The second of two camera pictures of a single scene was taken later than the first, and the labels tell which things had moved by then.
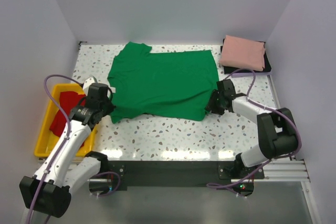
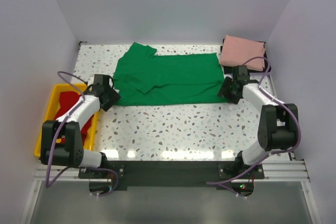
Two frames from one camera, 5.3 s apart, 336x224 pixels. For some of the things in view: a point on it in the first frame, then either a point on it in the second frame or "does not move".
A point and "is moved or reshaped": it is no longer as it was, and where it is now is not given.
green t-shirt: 176,84 is moved or reshaped
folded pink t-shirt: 243,53 does not move
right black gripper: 211,105 -> 223,92
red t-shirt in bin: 68,100 does not move
